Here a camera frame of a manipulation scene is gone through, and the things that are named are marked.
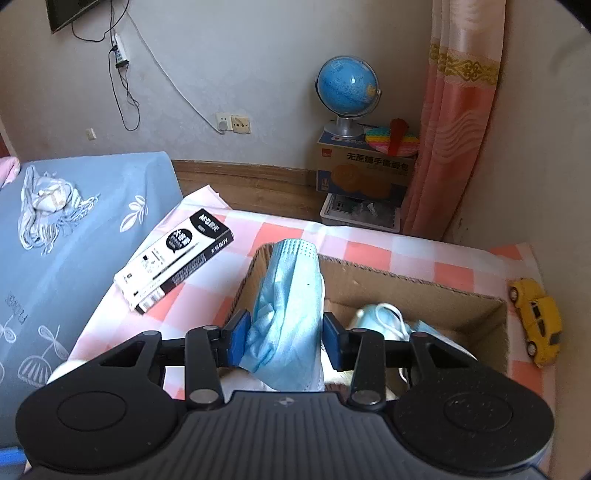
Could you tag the blue floral bed cover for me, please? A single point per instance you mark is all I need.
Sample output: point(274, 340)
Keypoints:
point(92, 258)

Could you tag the white plastic crate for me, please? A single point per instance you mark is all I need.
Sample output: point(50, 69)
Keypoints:
point(351, 207)

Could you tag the blue desk globe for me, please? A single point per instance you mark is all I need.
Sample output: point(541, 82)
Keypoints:
point(344, 83)

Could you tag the red plastic toy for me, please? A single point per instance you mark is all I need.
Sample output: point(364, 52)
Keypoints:
point(398, 129)

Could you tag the black and white pen box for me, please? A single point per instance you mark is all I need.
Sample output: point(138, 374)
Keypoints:
point(184, 249)

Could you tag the rainbow pop toy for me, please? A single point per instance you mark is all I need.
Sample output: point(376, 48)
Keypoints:
point(376, 138)

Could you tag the printed carton box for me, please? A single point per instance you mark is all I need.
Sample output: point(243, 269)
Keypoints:
point(369, 173)

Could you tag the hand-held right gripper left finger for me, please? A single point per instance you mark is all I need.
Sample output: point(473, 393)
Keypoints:
point(240, 337)

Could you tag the blue face mask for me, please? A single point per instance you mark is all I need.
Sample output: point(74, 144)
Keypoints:
point(369, 318)
point(286, 300)

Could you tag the white wall socket with plug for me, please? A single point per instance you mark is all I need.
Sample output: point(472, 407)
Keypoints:
point(223, 123)

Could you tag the orange checkered tablecloth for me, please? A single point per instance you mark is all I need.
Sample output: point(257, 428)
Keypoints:
point(392, 249)

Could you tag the brown cardboard box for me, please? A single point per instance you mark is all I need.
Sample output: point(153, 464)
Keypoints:
point(461, 314)

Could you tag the black television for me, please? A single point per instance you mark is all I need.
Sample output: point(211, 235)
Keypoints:
point(69, 11)

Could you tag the pink cloth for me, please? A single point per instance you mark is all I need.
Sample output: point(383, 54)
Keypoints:
point(7, 168)

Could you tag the yellow toy car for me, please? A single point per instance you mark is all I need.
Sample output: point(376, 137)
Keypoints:
point(538, 318)

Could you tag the blue and white fringed scarf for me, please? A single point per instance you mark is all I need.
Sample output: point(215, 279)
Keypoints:
point(46, 194)

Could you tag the beige wall socket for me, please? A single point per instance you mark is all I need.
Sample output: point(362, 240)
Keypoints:
point(240, 124)

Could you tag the pink patterned curtain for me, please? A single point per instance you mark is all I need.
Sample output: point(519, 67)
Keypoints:
point(461, 115)

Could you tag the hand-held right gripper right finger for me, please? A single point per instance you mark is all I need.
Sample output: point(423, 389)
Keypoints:
point(333, 341)

